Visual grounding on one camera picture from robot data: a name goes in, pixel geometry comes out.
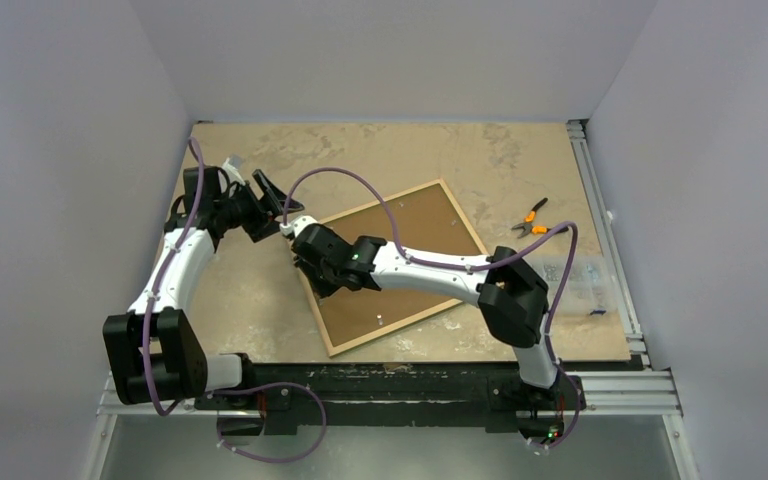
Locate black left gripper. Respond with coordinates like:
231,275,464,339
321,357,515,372
215,172,302,242

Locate green wooden picture frame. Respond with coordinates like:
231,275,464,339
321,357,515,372
300,179,488,358

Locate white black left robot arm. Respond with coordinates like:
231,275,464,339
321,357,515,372
102,164,304,409

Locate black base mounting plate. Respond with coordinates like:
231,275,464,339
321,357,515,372
195,361,585,441

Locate clear plastic box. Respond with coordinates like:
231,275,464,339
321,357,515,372
533,255,617,316

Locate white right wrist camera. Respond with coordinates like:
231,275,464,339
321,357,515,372
279,215,317,239

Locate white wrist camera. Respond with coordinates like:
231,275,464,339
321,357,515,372
221,154,248,185
279,215,317,239

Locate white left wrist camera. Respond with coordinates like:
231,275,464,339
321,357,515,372
221,154,248,185

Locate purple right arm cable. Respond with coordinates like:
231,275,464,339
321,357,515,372
281,166,581,372

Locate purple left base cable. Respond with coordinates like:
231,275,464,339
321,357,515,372
215,382,328,466

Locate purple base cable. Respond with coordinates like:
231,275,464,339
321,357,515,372
526,367,587,452
215,382,328,466

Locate orange handled pliers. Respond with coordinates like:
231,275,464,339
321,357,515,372
511,197,550,239

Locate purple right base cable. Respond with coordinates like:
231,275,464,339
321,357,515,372
526,367,587,452

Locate aluminium right side rail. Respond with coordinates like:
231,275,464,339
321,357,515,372
566,120,651,367

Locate aluminium rail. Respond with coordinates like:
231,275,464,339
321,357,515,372
566,120,651,367
95,371,681,417

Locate aluminium front rail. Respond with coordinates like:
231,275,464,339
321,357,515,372
95,371,681,417

